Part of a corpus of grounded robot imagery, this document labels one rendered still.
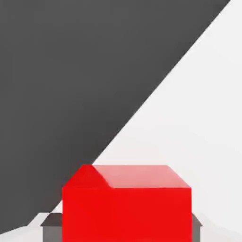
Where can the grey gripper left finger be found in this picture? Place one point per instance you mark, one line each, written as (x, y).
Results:
(52, 231)

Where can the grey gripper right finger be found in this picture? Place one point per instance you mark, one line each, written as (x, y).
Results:
(195, 231)

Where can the small red cube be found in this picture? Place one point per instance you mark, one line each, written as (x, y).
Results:
(126, 211)

